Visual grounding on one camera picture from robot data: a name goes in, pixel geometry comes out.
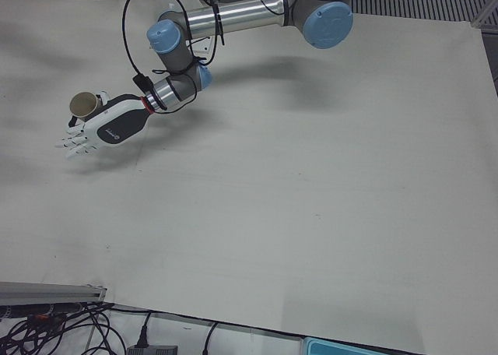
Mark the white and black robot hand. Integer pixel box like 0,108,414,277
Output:
54,91,151,162

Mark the small thick-walled white cup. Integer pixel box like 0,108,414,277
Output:
68,91,102,125

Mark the aluminium extrusion beam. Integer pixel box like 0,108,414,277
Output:
0,280,108,306

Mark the black power plug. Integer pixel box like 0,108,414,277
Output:
136,311,155,348

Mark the dark grey power adapter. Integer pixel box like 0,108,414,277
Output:
125,343,181,355

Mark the teal plastic box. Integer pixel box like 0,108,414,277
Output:
301,336,392,355

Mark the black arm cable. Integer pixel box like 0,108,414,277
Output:
121,0,227,84

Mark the white pedestal mount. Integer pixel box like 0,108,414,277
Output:
194,35,219,62

